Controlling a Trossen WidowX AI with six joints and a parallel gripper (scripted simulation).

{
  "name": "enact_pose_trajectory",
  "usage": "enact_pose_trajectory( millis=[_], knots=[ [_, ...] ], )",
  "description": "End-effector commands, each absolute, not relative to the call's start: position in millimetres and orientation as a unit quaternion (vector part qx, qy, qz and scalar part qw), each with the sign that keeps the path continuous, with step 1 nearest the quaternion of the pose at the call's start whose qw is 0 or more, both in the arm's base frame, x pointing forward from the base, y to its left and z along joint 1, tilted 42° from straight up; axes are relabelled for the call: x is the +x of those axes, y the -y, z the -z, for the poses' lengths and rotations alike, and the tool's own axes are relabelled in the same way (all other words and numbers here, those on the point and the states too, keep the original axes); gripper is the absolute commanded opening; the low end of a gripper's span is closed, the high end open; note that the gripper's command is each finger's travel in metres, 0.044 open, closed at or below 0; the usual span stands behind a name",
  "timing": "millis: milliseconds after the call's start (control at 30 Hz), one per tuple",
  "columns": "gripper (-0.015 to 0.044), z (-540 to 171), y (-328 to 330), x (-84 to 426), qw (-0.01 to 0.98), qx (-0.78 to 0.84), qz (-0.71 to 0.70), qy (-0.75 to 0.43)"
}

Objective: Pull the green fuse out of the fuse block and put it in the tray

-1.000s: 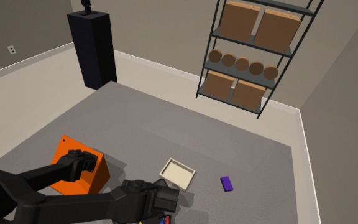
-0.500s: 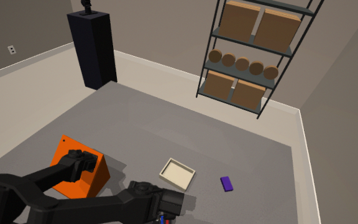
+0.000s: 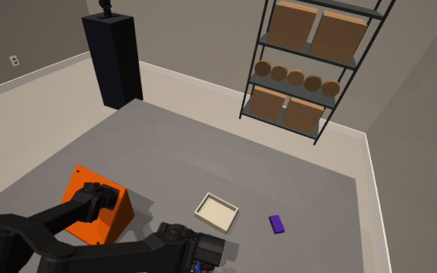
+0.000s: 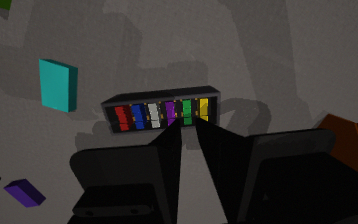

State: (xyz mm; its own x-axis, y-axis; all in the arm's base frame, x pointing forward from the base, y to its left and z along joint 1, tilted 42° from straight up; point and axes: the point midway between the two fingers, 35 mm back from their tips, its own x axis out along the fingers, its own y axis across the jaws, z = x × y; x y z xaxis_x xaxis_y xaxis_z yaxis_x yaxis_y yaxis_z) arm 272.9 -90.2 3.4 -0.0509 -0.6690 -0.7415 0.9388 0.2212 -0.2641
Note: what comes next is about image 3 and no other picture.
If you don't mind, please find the purple rectangular block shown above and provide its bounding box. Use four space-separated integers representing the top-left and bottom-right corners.
269 215 285 234

